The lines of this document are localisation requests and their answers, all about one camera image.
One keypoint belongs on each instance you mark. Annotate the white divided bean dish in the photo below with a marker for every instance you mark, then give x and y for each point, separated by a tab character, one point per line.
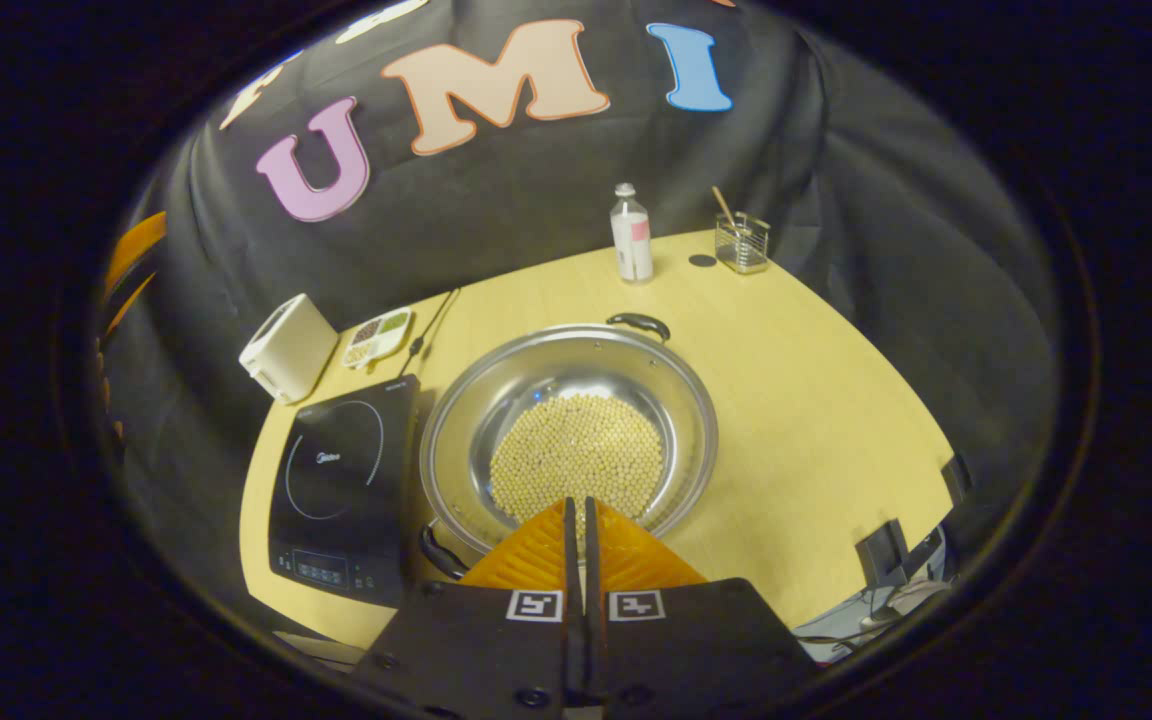
376	337

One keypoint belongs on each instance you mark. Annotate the black induction cooktop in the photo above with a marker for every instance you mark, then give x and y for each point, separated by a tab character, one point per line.
346	500

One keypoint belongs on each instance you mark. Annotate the wooden stick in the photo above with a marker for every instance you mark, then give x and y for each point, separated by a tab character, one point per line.
724	205

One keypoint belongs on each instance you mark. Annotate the clear bottle with pink label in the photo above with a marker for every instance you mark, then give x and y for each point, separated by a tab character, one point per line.
632	245

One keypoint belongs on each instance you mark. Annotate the pile of yellow soybeans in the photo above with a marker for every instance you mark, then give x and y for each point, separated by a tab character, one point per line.
576	450

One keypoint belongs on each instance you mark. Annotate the white toaster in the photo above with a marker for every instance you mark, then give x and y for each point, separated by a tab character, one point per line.
286	350

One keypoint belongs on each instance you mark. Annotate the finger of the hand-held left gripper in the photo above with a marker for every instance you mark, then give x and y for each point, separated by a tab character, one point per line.
136	242

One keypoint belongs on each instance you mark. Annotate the dark round disc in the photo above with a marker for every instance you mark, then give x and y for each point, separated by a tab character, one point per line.
702	261

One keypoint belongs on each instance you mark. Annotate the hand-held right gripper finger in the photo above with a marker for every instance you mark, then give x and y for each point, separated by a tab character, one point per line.
570	560
591	560

